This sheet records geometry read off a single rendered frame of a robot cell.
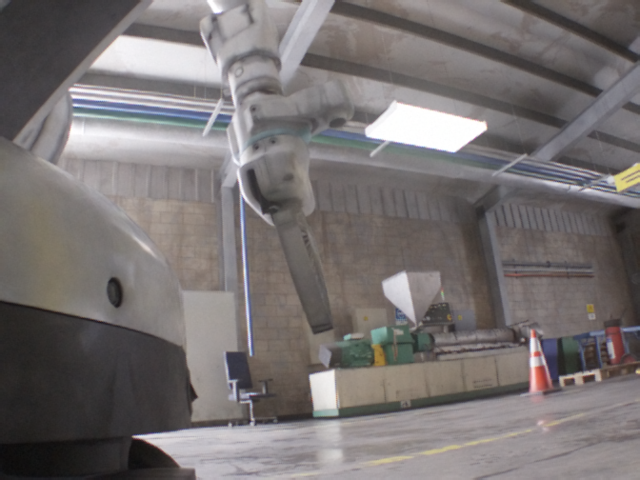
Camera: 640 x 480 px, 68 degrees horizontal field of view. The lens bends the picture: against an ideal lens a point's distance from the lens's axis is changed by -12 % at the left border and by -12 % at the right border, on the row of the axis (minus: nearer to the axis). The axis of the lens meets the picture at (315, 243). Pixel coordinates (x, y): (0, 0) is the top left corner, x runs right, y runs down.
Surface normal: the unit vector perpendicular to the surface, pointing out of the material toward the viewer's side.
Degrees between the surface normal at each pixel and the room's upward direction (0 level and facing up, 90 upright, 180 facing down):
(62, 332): 89
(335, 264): 90
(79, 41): 139
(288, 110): 85
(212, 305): 90
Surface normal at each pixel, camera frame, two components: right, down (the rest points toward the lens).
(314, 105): -0.06, -0.33
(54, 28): 0.71, 0.61
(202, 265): 0.42, -0.31
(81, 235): 0.94, -0.19
